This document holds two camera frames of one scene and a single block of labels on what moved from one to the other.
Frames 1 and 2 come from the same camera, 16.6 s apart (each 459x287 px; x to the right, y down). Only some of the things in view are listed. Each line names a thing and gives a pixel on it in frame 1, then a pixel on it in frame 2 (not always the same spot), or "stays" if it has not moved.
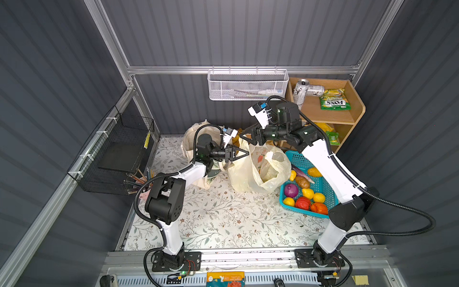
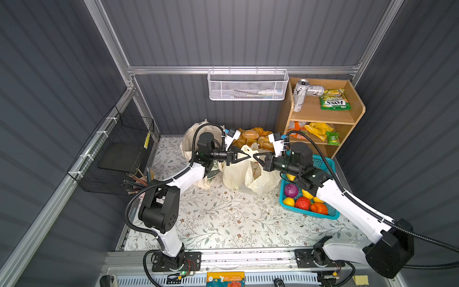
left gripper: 229,153 stays
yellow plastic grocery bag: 265,168 stays
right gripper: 254,133 → 268,164
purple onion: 291,190 stays
